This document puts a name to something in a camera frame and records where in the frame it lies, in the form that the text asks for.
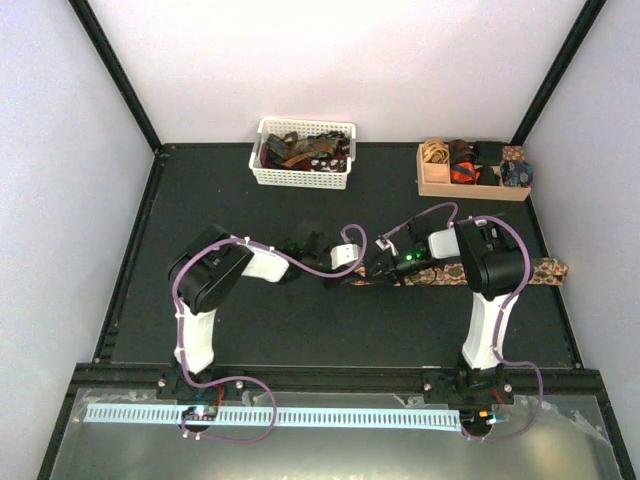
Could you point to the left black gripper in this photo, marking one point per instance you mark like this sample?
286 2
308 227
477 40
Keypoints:
329 283

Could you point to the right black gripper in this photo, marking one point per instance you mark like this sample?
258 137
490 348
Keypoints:
389 270

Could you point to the paisley patterned necktie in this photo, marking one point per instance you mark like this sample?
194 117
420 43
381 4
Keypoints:
546 271

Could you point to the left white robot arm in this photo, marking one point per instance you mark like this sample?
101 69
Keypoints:
202 277

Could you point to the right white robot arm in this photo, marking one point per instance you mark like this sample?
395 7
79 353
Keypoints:
496 265

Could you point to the pile of ties in basket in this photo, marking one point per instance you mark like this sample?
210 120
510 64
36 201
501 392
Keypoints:
327 152

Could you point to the orange blue rolled tie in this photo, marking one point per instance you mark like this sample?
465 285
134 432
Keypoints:
463 173

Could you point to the black rolled tie front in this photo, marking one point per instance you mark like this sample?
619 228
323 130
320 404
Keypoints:
486 176

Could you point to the black rolled tie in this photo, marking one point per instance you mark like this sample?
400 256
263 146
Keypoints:
486 176
488 153

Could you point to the white plastic basket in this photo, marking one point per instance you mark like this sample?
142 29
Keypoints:
304 128

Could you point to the dark red rolled tie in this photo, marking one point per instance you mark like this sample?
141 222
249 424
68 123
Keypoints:
460 151

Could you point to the wooden compartment tray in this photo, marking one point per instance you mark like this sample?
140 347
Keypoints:
434 180

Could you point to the blue patterned rolled tie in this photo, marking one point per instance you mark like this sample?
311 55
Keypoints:
517 174

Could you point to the brown patterned rolled tie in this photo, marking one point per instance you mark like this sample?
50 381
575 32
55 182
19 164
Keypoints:
511 153

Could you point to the clear acrylic sheet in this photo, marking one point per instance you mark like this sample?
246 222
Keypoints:
562 437

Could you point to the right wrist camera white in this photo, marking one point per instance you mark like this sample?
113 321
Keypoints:
385 244

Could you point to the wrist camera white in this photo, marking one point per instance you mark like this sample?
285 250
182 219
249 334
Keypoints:
344 255
385 244

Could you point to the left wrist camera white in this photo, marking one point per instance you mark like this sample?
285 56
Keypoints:
344 255

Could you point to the white slotted cable duct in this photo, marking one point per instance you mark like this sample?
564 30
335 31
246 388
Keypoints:
296 417

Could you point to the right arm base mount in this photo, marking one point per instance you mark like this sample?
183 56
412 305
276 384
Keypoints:
461 388

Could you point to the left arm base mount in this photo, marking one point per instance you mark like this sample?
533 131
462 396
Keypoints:
172 386

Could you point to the right black frame post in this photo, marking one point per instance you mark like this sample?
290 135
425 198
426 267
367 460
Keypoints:
574 39

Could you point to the black frame post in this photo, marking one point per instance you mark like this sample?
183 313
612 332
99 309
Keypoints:
574 39
98 38

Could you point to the left black frame post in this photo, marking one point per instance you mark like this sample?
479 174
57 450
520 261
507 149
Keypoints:
98 38

